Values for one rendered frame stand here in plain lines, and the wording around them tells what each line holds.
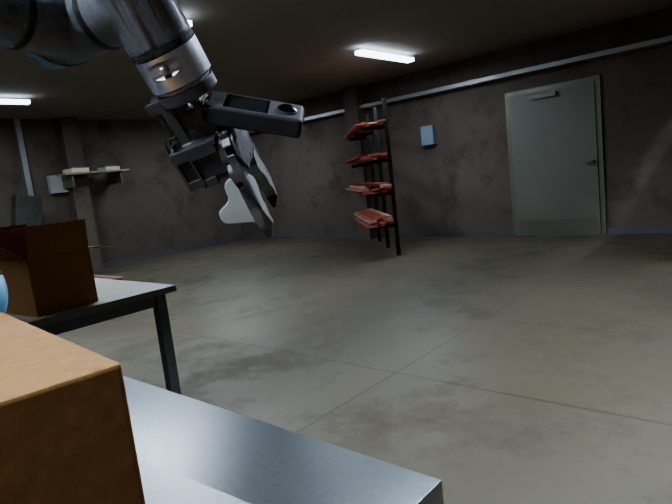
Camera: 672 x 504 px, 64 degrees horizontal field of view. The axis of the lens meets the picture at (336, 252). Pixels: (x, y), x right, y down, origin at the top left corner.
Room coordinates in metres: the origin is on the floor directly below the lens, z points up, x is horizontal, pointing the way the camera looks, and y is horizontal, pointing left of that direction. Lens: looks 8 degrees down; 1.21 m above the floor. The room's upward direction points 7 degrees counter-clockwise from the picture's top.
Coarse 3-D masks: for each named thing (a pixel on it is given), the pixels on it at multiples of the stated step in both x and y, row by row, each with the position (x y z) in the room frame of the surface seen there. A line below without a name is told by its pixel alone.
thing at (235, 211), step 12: (228, 180) 0.67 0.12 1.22; (252, 180) 0.68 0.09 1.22; (228, 192) 0.68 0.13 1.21; (240, 192) 0.68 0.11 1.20; (228, 204) 0.68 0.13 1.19; (240, 204) 0.68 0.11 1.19; (264, 204) 0.69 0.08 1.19; (228, 216) 0.69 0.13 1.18; (240, 216) 0.68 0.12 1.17; (252, 216) 0.68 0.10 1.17; (264, 216) 0.68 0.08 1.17; (264, 228) 0.69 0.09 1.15
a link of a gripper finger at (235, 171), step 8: (232, 152) 0.66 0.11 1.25; (232, 160) 0.65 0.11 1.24; (232, 168) 0.65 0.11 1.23; (240, 168) 0.65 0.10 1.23; (232, 176) 0.65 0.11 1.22; (240, 176) 0.65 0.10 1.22; (240, 184) 0.66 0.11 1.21; (248, 184) 0.66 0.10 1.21; (248, 192) 0.66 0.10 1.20; (248, 200) 0.67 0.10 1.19; (256, 200) 0.66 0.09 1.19; (248, 208) 0.67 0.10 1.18
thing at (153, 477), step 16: (144, 464) 0.73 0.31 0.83; (144, 480) 0.69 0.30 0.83; (160, 480) 0.68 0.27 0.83; (176, 480) 0.68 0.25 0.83; (192, 480) 0.67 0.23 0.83; (144, 496) 0.65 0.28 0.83; (160, 496) 0.64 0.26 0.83; (176, 496) 0.64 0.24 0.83; (192, 496) 0.63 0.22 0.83; (208, 496) 0.63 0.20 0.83; (224, 496) 0.63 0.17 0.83
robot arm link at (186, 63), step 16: (176, 48) 0.60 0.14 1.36; (192, 48) 0.61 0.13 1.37; (144, 64) 0.60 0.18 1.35; (160, 64) 0.60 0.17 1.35; (176, 64) 0.60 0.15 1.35; (192, 64) 0.61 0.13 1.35; (208, 64) 0.64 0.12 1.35; (160, 80) 0.61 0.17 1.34; (176, 80) 0.61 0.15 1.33; (192, 80) 0.61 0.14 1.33
